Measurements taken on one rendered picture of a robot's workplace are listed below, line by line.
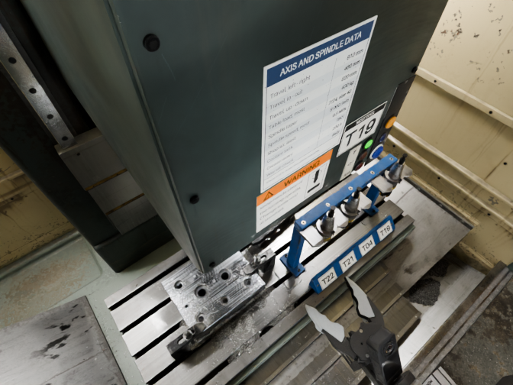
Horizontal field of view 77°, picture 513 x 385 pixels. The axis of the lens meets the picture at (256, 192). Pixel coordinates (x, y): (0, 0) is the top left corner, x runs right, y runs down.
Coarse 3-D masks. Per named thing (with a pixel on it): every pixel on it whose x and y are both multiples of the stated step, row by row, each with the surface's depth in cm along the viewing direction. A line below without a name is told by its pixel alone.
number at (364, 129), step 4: (380, 112) 54; (376, 116) 54; (368, 120) 53; (372, 120) 54; (376, 120) 55; (364, 124) 53; (368, 124) 54; (372, 124) 55; (360, 128) 53; (364, 128) 54; (368, 128) 55; (372, 128) 56; (360, 132) 54; (364, 132) 55; (368, 132) 56; (356, 136) 54; (360, 136) 55; (364, 136) 56; (356, 140) 55; (352, 144) 55
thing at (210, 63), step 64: (64, 0) 27; (128, 0) 19; (192, 0) 21; (256, 0) 25; (320, 0) 29; (384, 0) 34; (448, 0) 43; (64, 64) 58; (128, 64) 22; (192, 64) 25; (256, 64) 29; (384, 64) 44; (128, 128) 34; (192, 128) 29; (256, 128) 35; (192, 192) 36; (256, 192) 45; (320, 192) 62; (192, 256) 49
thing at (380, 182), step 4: (376, 176) 113; (380, 176) 113; (372, 180) 112; (376, 180) 112; (380, 180) 112; (384, 180) 112; (376, 184) 111; (380, 184) 111; (384, 184) 111; (388, 184) 111; (380, 188) 110; (384, 188) 110; (388, 188) 110; (384, 192) 109
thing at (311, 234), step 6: (306, 228) 101; (312, 228) 101; (300, 234) 100; (306, 234) 100; (312, 234) 100; (318, 234) 100; (306, 240) 98; (312, 240) 98; (318, 240) 98; (312, 246) 97; (318, 246) 97
